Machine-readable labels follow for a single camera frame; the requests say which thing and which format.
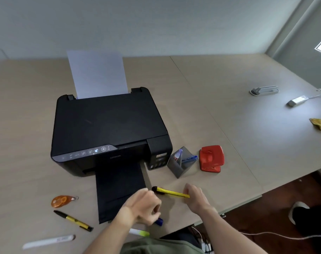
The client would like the person's black trouser leg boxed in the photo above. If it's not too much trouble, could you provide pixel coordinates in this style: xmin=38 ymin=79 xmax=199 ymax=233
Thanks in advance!
xmin=292 ymin=205 xmax=321 ymax=254

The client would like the orange correction tape dispenser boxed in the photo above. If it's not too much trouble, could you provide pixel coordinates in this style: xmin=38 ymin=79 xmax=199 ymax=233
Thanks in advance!
xmin=51 ymin=195 xmax=79 ymax=208

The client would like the white and grey stapler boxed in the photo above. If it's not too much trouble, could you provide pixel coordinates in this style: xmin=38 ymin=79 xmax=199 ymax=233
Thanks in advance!
xmin=249 ymin=85 xmax=279 ymax=97

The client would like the person's left forearm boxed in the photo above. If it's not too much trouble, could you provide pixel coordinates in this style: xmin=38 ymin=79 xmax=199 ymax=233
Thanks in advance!
xmin=82 ymin=212 xmax=136 ymax=254

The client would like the white cable on floor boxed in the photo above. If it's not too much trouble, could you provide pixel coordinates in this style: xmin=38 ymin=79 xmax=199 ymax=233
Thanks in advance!
xmin=239 ymin=231 xmax=321 ymax=240

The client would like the person's left hand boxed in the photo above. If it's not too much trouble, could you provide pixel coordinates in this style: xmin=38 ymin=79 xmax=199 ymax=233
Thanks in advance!
xmin=118 ymin=188 xmax=162 ymax=227

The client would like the white power strip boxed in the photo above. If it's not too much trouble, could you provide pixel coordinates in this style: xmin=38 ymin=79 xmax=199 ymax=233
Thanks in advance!
xmin=201 ymin=239 xmax=213 ymax=253

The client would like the white power adapter with cable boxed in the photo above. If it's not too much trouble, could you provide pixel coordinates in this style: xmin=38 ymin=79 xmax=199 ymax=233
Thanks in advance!
xmin=286 ymin=89 xmax=321 ymax=108

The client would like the black inkjet printer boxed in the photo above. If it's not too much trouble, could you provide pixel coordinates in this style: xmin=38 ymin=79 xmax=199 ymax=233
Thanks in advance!
xmin=50 ymin=87 xmax=173 ymax=225

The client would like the white paper sheet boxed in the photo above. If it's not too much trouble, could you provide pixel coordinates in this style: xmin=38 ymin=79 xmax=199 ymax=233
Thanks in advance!
xmin=67 ymin=50 xmax=129 ymax=100

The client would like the white and green highlighter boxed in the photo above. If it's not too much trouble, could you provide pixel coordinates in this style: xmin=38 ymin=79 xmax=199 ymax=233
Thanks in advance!
xmin=129 ymin=228 xmax=150 ymax=237

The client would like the grey metal pen holder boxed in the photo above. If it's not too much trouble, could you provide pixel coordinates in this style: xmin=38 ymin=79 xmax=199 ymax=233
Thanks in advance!
xmin=167 ymin=146 xmax=198 ymax=179

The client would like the red hole punch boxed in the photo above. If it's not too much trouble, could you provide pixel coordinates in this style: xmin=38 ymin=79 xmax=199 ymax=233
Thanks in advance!
xmin=199 ymin=145 xmax=225 ymax=173

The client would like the yellow utility knife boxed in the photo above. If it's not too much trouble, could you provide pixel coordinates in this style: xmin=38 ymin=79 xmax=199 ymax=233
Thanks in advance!
xmin=152 ymin=186 xmax=190 ymax=198

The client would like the person's right hand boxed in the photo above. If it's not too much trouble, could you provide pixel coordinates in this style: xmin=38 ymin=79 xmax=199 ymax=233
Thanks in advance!
xmin=183 ymin=183 xmax=217 ymax=216

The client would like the person's white shoe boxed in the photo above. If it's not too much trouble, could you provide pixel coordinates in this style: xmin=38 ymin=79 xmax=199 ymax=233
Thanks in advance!
xmin=288 ymin=201 xmax=310 ymax=225

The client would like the person's right forearm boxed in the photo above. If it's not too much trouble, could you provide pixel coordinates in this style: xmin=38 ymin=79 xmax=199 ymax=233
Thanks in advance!
xmin=200 ymin=206 xmax=269 ymax=254

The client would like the white marker pen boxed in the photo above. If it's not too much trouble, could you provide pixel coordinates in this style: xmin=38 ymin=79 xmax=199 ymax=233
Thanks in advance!
xmin=22 ymin=234 xmax=76 ymax=250

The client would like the black and yellow pen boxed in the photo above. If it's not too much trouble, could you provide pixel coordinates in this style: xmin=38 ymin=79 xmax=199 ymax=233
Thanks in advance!
xmin=54 ymin=210 xmax=94 ymax=232

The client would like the person's green shirt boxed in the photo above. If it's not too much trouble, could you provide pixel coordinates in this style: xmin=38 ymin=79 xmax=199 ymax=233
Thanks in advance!
xmin=120 ymin=237 xmax=205 ymax=254

